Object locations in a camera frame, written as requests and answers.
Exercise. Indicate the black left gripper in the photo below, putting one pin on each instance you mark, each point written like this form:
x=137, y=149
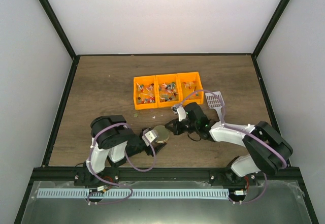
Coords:
x=157, y=148

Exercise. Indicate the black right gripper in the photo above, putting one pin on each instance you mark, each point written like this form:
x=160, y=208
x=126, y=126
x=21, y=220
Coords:
x=176, y=130

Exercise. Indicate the gold round jar lid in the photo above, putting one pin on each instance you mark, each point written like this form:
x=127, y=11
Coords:
x=163, y=134

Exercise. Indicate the orange bin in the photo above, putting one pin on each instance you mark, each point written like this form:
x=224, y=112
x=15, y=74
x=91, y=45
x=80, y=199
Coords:
x=191, y=82
x=168, y=90
x=145, y=93

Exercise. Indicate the white slotted plastic scoop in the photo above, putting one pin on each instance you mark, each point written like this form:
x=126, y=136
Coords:
x=215, y=101

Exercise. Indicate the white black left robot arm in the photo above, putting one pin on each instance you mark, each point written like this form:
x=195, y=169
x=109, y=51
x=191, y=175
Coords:
x=115, y=142

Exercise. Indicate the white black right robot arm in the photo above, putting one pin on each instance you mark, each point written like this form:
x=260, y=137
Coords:
x=268, y=152

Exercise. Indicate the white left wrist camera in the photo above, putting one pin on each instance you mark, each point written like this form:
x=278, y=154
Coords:
x=149, y=136

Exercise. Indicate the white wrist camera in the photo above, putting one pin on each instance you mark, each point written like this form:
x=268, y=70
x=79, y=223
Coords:
x=149, y=136
x=180, y=111

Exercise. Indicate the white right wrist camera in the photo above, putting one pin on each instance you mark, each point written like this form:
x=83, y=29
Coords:
x=180, y=111

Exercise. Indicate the light blue slotted cable duct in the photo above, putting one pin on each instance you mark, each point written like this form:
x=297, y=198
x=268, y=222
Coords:
x=78, y=193

